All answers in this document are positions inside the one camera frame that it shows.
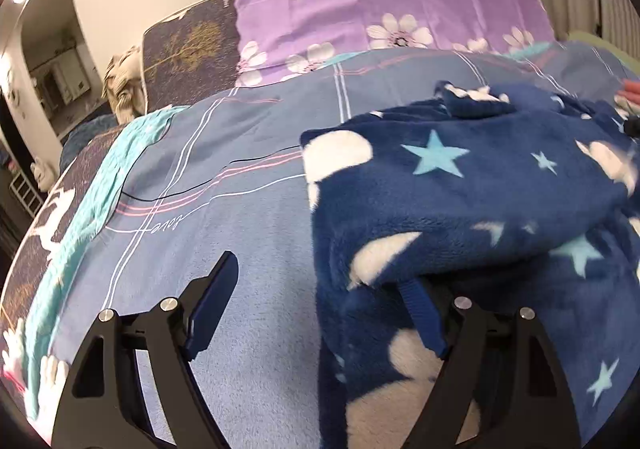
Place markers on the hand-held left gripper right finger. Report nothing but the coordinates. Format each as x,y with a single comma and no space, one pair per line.
425,324

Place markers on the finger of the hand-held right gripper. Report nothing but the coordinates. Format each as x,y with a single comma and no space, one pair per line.
634,128

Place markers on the cream stuffed toy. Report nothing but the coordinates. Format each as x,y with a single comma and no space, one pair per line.
125,79

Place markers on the pink folded clothes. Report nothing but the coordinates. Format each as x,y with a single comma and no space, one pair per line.
631,90

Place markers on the white cat figurine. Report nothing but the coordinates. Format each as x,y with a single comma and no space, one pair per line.
44,174

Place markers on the white pleated curtain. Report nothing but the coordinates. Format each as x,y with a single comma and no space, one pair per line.
615,4

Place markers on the light green cloth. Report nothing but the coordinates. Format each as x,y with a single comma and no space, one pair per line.
595,36

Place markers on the dark tree-print pillow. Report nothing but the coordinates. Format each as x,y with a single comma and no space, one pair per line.
190,54

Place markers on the white grid rack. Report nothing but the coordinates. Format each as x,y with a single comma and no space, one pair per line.
25,194

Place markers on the dark white-print bed sheet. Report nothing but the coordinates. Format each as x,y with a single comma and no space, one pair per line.
30,289

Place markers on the arched doorway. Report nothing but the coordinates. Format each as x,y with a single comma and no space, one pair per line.
50,69

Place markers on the navy star-print fleece garment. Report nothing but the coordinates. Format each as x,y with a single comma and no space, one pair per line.
450,199

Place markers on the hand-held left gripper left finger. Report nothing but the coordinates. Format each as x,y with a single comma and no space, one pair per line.
210,314

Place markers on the blue-grey striped bed cover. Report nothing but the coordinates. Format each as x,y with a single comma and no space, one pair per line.
240,209

